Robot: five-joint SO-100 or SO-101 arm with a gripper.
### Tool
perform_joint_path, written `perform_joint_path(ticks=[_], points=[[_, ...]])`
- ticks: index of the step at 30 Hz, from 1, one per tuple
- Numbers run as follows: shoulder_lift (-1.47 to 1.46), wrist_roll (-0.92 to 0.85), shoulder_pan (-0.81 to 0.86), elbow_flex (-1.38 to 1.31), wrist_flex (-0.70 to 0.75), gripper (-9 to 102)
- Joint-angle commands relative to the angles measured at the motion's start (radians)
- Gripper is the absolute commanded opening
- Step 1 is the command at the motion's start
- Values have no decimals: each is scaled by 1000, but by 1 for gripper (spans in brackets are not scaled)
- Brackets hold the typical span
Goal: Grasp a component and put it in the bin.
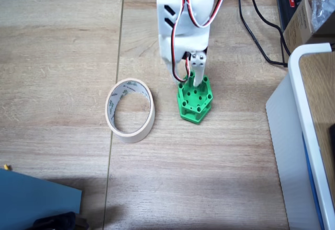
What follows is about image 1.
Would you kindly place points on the green hexagonal printed component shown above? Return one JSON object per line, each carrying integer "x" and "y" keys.
{"x": 193, "y": 115}

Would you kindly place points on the white ribbed bin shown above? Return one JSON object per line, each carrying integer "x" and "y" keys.
{"x": 285, "y": 149}

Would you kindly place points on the beige masking tape roll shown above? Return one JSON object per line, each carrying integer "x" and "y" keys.
{"x": 146, "y": 125}

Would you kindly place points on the black power supply box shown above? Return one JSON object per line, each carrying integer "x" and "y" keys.
{"x": 284, "y": 5}

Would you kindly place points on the brown cardboard box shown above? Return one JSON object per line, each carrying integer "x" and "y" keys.
{"x": 298, "y": 28}

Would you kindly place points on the clear plastic bag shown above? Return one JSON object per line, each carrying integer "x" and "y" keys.
{"x": 322, "y": 5}

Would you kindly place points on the small yellow piece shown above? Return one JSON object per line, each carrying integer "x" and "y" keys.
{"x": 6, "y": 166}

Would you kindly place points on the blue grey board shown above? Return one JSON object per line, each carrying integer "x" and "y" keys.
{"x": 31, "y": 201}

